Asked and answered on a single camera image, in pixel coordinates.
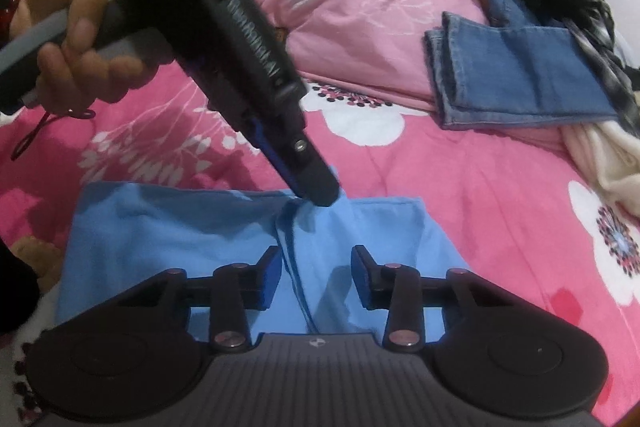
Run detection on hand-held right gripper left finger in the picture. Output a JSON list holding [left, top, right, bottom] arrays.
[[126, 245, 284, 355]]

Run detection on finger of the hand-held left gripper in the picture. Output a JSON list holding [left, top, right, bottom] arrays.
[[244, 114, 343, 208]]

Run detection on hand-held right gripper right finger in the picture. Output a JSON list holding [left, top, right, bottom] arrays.
[[350, 244, 512, 353]]

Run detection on light blue t-shirt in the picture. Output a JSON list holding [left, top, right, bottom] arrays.
[[55, 181, 473, 343]]

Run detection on pink floral blanket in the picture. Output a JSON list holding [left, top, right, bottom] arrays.
[[0, 72, 640, 427]]

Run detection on blue jeans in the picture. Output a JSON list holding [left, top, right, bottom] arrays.
[[424, 0, 621, 130]]

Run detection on white fleece garment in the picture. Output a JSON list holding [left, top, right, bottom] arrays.
[[560, 92, 640, 208]]

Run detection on dark red lanyard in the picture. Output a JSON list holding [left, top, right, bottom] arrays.
[[10, 107, 97, 162]]

